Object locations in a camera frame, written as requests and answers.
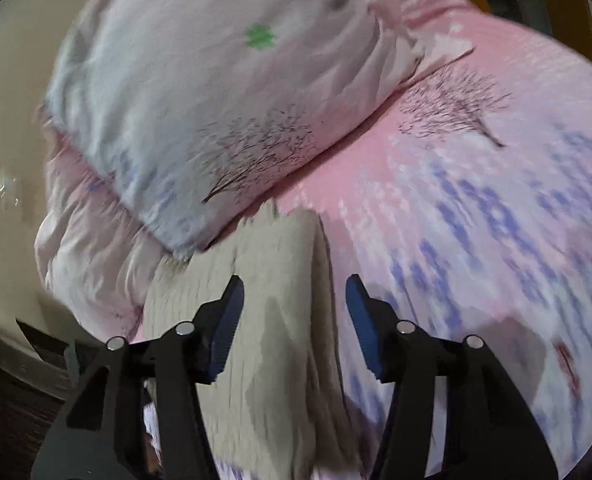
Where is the beige cable knit sweater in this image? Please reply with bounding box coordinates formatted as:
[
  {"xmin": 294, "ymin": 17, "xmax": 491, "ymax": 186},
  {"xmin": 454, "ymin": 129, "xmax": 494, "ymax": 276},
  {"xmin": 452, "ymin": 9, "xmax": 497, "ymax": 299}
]
[{"xmin": 143, "ymin": 202, "xmax": 361, "ymax": 479}]

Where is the lavender floral pillow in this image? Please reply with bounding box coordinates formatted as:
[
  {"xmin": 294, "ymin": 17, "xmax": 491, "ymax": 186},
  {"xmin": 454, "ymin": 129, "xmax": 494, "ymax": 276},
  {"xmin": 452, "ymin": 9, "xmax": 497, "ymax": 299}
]
[{"xmin": 44, "ymin": 0, "xmax": 473, "ymax": 257}]

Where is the pale pink floral duvet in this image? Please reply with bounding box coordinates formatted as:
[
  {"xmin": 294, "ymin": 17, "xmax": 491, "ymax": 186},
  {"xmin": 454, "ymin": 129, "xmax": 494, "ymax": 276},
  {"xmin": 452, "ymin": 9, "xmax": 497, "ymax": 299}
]
[{"xmin": 34, "ymin": 127, "xmax": 166, "ymax": 341}]

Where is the pink floral bed sheet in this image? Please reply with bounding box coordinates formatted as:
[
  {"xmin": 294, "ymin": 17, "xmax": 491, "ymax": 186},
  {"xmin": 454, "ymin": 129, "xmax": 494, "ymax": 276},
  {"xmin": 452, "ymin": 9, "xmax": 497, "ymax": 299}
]
[{"xmin": 276, "ymin": 0, "xmax": 592, "ymax": 479}]

